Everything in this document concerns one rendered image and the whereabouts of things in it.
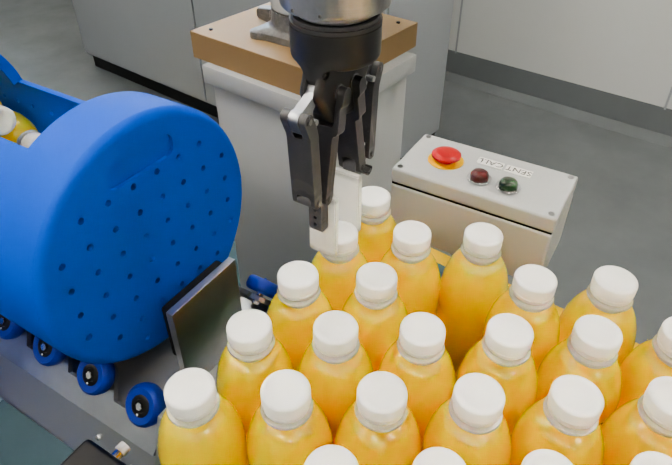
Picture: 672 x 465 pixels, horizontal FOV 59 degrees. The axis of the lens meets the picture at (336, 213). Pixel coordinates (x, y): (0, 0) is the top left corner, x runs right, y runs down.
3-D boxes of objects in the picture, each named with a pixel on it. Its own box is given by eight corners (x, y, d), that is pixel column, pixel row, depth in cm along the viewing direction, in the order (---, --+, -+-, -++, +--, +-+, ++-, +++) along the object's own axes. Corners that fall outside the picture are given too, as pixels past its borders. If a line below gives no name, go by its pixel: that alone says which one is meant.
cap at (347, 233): (317, 239, 63) (317, 226, 62) (353, 234, 64) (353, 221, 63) (324, 263, 60) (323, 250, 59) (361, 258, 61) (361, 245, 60)
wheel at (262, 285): (245, 268, 74) (238, 283, 74) (274, 281, 73) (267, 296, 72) (260, 276, 79) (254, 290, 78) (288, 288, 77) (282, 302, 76)
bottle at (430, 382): (387, 420, 67) (397, 304, 55) (447, 446, 64) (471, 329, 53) (361, 475, 61) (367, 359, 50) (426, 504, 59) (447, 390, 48)
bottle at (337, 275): (308, 343, 75) (301, 230, 64) (362, 335, 76) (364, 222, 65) (317, 390, 70) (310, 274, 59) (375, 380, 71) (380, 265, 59)
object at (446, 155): (438, 149, 76) (439, 141, 75) (464, 157, 74) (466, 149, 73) (426, 162, 73) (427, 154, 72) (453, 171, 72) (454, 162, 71)
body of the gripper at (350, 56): (324, -13, 51) (325, 86, 57) (265, 15, 46) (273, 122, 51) (402, 1, 48) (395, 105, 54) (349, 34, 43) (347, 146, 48)
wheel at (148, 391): (142, 373, 63) (129, 376, 61) (174, 392, 61) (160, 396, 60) (130, 412, 63) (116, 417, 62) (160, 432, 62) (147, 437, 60)
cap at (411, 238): (418, 265, 60) (420, 252, 59) (385, 251, 62) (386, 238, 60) (436, 245, 62) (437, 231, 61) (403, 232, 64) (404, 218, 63)
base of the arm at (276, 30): (286, 9, 132) (285, -17, 129) (372, 29, 122) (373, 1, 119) (231, 33, 120) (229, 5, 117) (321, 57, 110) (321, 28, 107)
